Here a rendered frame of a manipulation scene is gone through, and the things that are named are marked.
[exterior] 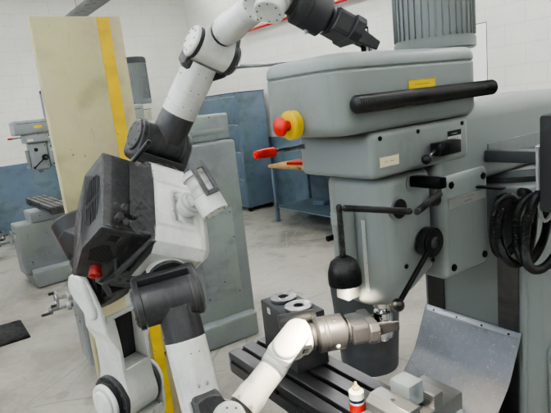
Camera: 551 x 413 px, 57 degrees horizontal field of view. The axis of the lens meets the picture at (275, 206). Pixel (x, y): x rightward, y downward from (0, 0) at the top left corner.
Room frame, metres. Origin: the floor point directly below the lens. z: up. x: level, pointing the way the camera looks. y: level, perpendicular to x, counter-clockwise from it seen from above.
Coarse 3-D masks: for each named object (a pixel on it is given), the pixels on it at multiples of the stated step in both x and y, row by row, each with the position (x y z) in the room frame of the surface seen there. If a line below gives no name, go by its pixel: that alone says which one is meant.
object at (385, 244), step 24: (336, 192) 1.17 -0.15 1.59; (360, 192) 1.11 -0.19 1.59; (384, 192) 1.08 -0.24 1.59; (408, 192) 1.12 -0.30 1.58; (360, 216) 1.11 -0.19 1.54; (384, 216) 1.08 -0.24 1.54; (408, 216) 1.11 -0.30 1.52; (360, 240) 1.12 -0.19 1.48; (384, 240) 1.08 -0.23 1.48; (408, 240) 1.11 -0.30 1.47; (360, 264) 1.12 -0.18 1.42; (384, 264) 1.08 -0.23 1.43; (408, 264) 1.11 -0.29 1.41; (360, 288) 1.13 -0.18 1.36; (384, 288) 1.09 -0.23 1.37
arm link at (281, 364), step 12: (288, 324) 1.12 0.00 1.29; (300, 324) 1.13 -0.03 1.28; (276, 336) 1.11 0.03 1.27; (288, 336) 1.10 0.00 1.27; (300, 336) 1.10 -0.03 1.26; (276, 348) 1.08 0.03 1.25; (288, 348) 1.08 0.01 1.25; (300, 348) 1.09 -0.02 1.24; (264, 360) 1.09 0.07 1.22; (276, 360) 1.07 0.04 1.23; (288, 360) 1.07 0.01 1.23
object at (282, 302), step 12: (264, 300) 1.64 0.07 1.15; (276, 300) 1.60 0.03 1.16; (288, 300) 1.59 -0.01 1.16; (300, 300) 1.58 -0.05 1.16; (264, 312) 1.63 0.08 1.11; (276, 312) 1.55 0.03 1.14; (288, 312) 1.51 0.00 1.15; (324, 312) 1.51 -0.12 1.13; (264, 324) 1.64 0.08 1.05; (276, 324) 1.56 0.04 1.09; (300, 360) 1.46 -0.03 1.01; (312, 360) 1.48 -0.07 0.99; (324, 360) 1.50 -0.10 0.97; (300, 372) 1.46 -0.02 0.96
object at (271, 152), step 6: (300, 144) 1.20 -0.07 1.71; (258, 150) 1.13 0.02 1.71; (264, 150) 1.13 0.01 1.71; (270, 150) 1.14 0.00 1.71; (276, 150) 1.15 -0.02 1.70; (282, 150) 1.16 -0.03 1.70; (288, 150) 1.17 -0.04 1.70; (294, 150) 1.18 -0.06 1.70; (258, 156) 1.12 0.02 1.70; (264, 156) 1.13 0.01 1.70; (270, 156) 1.14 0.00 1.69
